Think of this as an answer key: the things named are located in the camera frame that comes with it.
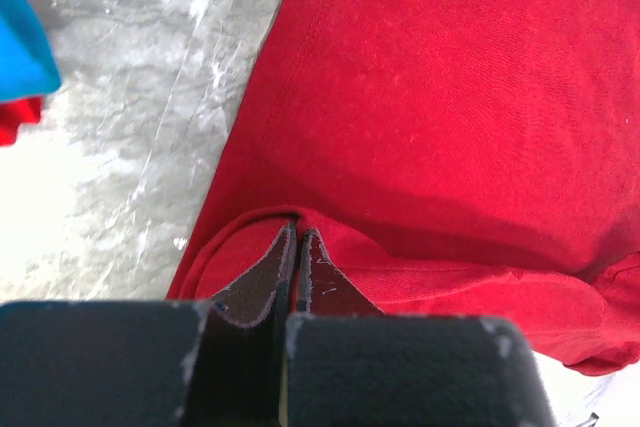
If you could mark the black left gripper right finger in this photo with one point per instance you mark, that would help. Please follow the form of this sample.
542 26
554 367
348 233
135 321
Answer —
350 364

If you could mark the folded blue t-shirt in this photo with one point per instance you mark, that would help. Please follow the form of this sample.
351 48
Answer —
27 64

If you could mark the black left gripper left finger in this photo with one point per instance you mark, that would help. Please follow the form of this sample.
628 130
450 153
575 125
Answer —
211 362

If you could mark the folded bright red t-shirt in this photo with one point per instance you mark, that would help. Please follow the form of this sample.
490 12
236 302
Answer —
15 113

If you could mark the dark red t-shirt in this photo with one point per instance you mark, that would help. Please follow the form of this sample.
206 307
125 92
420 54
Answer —
455 156

